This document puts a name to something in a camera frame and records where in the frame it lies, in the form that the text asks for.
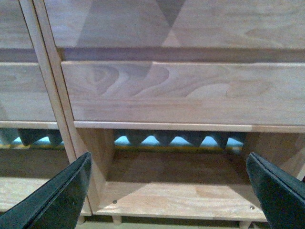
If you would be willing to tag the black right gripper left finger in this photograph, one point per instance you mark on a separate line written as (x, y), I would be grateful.
(55, 205)

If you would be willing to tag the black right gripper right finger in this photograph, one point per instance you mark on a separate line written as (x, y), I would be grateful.
(281, 195)

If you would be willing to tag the left wooden shelf unit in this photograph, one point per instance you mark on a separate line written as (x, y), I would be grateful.
(29, 99)

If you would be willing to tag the wooden shelf unit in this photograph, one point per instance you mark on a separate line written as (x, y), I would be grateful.
(29, 99)
(180, 65)

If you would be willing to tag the right wooden shelf unit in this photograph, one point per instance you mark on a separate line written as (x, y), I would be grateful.
(180, 65)

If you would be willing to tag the grey acoustic foam panel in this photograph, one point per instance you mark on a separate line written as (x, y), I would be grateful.
(43, 137)

